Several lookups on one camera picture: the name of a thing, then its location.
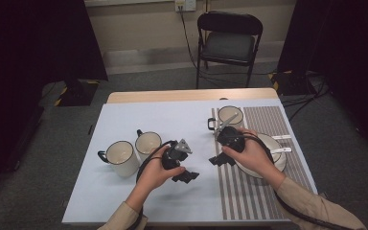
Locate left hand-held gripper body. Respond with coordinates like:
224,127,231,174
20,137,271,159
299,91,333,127
162,138,194,171

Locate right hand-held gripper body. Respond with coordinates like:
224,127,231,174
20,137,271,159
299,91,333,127
215,112,246,153

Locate white mug with black rim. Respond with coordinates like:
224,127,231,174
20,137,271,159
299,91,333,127
97,140,141,178
134,128,163,162
207,104,245,132

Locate person's left hand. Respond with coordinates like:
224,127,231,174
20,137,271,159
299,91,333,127
135,148,187,196

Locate person's right hand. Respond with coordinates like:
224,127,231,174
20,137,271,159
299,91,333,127
221,127,286,192

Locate light blue table cover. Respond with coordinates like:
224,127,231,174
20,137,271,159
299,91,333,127
61,98,319,224

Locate white bowl with dark rim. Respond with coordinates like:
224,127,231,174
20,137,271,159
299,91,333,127
258,132,284,164

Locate grey striped placemat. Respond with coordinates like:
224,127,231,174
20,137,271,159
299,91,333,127
211,105,314,221

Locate white ceramic spoon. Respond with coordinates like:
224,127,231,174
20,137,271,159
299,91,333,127
269,147,292,155

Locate white plate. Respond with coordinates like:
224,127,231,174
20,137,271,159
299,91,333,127
234,132,288,179

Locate wooden table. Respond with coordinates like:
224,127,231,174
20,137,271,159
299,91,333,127
105,87,280,104

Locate black stand base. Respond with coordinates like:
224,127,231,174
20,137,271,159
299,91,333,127
53,80,101,108
267,70,317,97

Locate black folding chair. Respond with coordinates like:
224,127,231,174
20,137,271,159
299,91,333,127
195,11,265,90

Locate black curtain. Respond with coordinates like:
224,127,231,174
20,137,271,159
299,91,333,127
0,0,109,205
276,0,368,154

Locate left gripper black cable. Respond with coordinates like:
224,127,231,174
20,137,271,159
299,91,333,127
135,139,177,230

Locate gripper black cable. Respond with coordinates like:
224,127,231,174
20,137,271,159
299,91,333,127
241,131,357,230
135,139,177,230

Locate black floor cables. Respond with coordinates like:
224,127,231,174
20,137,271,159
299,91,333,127
281,71,331,123

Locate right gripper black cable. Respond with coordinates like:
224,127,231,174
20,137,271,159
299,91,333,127
241,131,357,230

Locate black wall cable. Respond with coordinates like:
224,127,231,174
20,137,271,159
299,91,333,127
178,6,202,71

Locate white wall outlet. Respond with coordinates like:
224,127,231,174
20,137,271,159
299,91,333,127
174,0,197,13

